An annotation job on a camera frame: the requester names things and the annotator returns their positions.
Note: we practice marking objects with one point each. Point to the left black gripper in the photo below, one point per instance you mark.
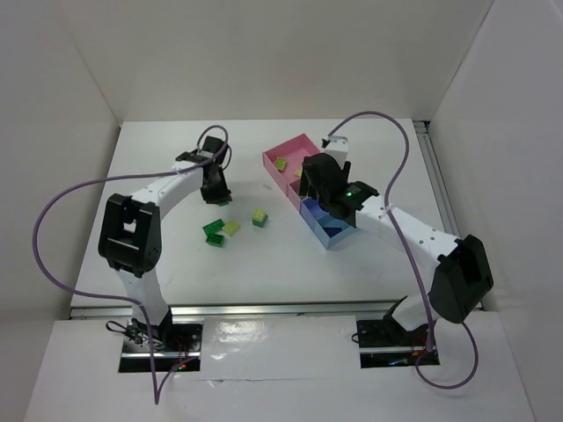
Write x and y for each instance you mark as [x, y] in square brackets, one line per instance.
[215, 192]

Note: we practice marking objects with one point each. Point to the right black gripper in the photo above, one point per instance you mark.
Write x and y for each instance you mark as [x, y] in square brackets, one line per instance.
[313, 177]

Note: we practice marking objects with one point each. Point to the dark blue lego plate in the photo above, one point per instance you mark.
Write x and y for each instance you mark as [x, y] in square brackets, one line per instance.
[332, 231]

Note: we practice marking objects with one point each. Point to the green and yellow lego stack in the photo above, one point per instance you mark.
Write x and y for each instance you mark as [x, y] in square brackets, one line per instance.
[259, 217]

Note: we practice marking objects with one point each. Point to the green long lego brick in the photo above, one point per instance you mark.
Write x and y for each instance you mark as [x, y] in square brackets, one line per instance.
[213, 227]

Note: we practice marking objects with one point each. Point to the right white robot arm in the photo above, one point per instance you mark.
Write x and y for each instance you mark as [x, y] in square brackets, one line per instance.
[453, 274]

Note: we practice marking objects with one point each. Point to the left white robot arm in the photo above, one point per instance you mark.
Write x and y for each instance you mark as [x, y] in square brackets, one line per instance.
[130, 238]

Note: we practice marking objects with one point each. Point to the small pink container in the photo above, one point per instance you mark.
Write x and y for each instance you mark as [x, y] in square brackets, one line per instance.
[293, 194]

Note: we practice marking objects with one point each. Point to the dark blue container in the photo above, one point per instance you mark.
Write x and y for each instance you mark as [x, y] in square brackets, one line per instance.
[311, 211]

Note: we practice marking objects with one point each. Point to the large pink container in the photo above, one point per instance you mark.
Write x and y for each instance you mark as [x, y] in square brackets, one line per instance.
[293, 152]

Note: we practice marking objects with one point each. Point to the light blue container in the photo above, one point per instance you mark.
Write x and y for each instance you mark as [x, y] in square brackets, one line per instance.
[330, 242]

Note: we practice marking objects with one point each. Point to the yellow lego brick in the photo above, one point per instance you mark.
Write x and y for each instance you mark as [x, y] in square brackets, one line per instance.
[230, 228]

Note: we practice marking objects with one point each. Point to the green small lego upside down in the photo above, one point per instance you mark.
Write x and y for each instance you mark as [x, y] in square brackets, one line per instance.
[216, 240]

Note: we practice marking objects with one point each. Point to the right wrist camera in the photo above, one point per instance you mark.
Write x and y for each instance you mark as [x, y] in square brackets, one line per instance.
[337, 147]

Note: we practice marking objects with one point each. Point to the aluminium front rail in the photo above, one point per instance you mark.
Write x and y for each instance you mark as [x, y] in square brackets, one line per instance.
[244, 310]

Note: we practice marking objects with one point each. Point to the aluminium side rail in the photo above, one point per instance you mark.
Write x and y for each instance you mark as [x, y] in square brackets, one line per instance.
[436, 178]

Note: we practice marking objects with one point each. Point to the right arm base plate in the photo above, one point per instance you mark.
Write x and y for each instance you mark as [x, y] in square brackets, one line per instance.
[382, 343]

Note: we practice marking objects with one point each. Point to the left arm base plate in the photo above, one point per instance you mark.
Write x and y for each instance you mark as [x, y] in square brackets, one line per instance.
[182, 348]

